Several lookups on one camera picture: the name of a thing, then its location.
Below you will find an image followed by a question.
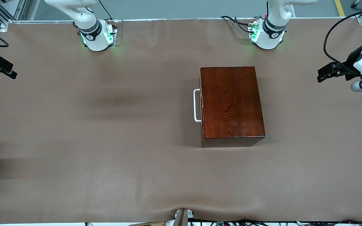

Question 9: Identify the brown table cover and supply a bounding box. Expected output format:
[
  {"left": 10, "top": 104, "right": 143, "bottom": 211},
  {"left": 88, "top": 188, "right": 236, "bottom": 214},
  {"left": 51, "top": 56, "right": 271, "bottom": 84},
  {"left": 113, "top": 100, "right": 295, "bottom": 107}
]
[{"left": 0, "top": 17, "right": 362, "bottom": 225}]

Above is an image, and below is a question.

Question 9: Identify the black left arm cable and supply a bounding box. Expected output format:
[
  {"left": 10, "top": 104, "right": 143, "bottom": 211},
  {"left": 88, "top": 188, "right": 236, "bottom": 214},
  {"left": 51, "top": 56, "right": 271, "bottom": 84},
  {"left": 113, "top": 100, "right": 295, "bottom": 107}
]
[{"left": 323, "top": 5, "right": 362, "bottom": 76}]

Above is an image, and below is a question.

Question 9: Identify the dark brown wooden cabinet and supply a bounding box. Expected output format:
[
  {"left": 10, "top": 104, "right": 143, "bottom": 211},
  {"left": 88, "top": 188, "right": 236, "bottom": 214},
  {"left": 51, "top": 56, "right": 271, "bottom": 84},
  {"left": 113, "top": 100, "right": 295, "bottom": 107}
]
[{"left": 199, "top": 66, "right": 266, "bottom": 148}]

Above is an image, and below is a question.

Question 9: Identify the wooden drawer with white handle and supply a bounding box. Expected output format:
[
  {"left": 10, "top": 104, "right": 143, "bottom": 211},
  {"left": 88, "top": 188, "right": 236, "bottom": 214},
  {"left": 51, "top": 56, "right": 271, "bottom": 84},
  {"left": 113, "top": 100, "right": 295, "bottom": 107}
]
[{"left": 193, "top": 71, "right": 205, "bottom": 145}]

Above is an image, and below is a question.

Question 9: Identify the black base cable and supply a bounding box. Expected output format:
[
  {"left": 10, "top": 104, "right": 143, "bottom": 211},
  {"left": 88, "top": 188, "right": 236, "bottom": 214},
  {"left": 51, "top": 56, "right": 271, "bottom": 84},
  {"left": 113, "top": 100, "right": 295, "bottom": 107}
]
[
  {"left": 98, "top": 0, "right": 114, "bottom": 21},
  {"left": 234, "top": 18, "right": 253, "bottom": 34},
  {"left": 221, "top": 16, "right": 257, "bottom": 24}
]

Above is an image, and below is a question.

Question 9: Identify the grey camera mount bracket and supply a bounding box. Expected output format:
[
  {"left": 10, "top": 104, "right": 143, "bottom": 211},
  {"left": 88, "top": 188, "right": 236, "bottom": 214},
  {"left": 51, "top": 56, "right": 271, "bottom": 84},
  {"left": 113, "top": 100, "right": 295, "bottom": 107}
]
[{"left": 173, "top": 208, "right": 195, "bottom": 226}]

